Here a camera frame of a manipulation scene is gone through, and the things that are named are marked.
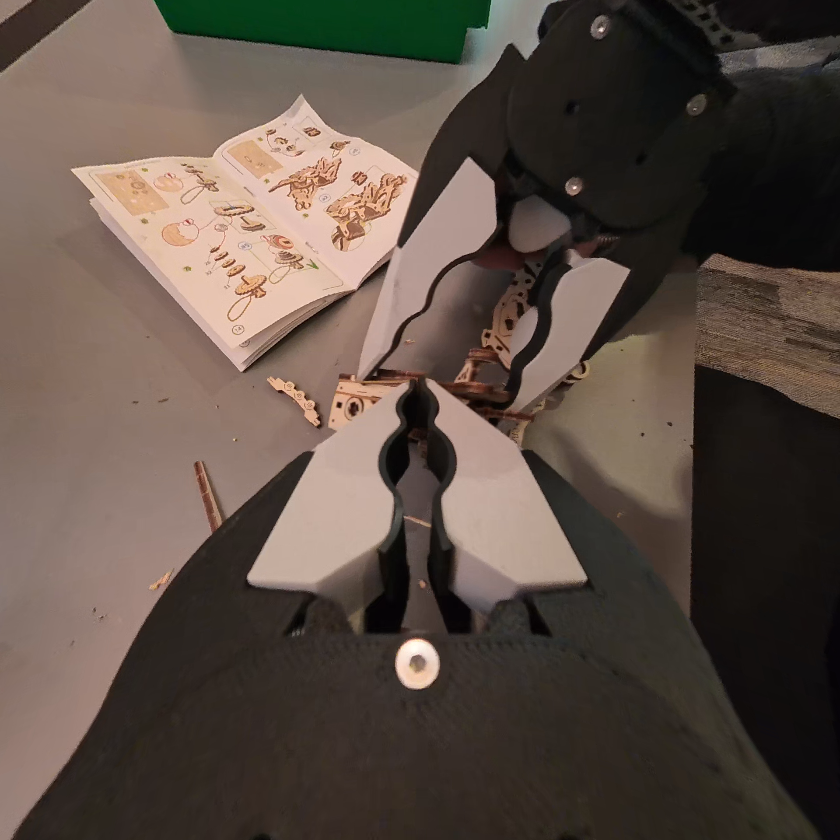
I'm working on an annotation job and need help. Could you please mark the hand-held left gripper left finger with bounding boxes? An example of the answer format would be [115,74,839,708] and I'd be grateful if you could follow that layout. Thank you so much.
[247,379,422,634]

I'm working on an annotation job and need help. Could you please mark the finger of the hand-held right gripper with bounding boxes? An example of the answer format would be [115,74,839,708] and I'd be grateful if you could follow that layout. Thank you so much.
[504,251,632,412]
[356,156,511,382]

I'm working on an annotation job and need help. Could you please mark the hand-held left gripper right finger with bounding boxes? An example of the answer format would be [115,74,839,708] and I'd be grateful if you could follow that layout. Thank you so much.
[423,379,589,634]

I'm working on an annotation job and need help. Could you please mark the wooden buggy model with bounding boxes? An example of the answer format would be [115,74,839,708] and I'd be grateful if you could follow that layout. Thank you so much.
[328,348,536,454]

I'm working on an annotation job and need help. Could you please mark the tapered wooden stick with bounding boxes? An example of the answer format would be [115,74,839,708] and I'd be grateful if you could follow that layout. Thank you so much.
[193,461,223,533]

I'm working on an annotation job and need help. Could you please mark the toothed wooden strip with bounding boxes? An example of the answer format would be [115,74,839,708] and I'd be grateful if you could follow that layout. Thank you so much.
[266,375,323,429]

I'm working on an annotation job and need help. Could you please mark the open instruction booklet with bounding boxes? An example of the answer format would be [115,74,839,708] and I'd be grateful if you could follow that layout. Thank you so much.
[71,94,421,373]

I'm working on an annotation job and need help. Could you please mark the green plastic bin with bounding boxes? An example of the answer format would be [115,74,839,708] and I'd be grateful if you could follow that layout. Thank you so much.
[153,0,493,65]

